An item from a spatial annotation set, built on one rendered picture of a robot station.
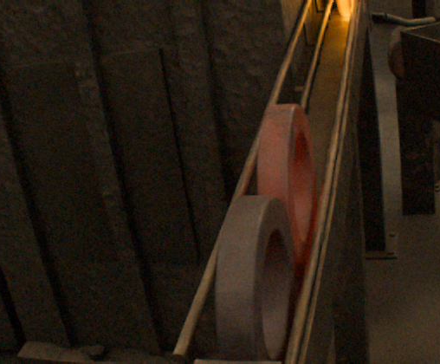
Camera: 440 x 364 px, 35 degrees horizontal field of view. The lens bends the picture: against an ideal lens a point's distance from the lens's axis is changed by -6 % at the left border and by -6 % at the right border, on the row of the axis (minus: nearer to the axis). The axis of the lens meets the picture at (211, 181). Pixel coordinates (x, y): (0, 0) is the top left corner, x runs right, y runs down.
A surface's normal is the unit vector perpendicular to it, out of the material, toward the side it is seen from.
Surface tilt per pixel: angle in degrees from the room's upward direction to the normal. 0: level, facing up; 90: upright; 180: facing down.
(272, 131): 25
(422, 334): 0
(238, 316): 67
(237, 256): 36
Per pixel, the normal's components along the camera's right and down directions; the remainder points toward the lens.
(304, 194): -0.29, -0.15
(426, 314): -0.15, -0.90
